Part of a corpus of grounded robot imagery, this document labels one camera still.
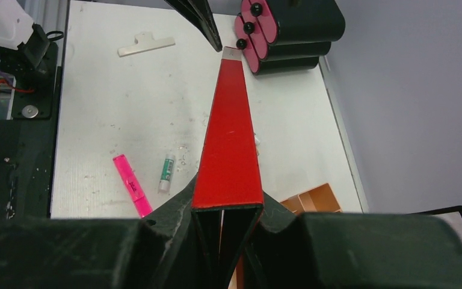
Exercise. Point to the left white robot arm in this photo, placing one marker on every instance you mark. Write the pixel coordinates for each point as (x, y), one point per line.
(24, 44)

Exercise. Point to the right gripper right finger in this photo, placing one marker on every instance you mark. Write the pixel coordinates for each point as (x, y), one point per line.
(348, 250)

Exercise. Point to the white plastic ruler piece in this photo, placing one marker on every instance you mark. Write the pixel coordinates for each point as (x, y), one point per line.
(144, 42)

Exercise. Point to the pink highlighter marker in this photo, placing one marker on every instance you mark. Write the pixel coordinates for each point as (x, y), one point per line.
(131, 183)

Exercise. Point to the orange plastic file organizer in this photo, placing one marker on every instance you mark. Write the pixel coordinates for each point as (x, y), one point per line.
(320, 199)

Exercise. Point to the black pink drawer unit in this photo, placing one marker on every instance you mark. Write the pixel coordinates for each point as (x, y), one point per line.
(282, 36)

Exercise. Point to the green white glue stick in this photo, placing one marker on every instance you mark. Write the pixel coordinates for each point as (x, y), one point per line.
(166, 174)

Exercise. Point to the thick red binder folder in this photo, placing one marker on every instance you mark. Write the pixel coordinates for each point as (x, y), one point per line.
(228, 196)

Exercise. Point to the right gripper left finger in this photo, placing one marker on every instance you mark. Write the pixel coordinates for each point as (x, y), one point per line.
(159, 251)

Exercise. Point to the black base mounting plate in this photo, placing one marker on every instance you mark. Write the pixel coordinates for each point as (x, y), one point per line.
(27, 148)

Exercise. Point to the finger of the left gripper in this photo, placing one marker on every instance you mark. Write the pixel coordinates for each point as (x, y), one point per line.
(199, 14)

